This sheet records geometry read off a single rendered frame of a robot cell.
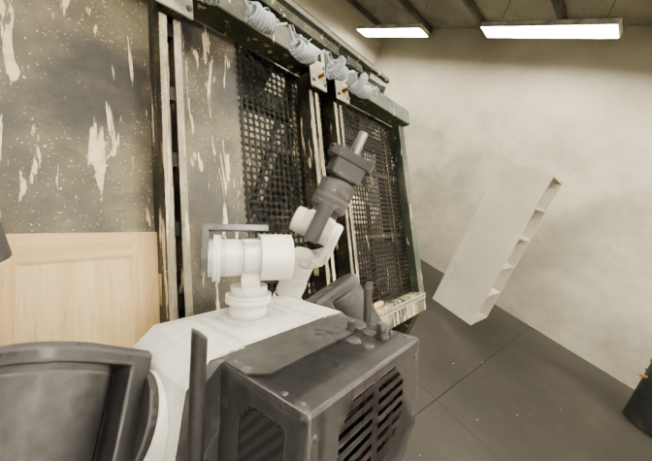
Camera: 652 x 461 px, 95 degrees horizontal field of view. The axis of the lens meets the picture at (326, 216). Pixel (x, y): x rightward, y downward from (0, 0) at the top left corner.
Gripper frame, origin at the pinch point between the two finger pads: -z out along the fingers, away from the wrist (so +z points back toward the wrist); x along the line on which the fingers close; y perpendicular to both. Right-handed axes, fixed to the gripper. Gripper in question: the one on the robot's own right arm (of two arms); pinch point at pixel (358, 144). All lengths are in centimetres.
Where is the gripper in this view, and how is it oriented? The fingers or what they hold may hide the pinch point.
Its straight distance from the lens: 75.9
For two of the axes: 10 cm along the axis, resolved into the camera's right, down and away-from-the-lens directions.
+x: -8.4, -4.1, -3.4
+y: -3.2, -1.4, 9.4
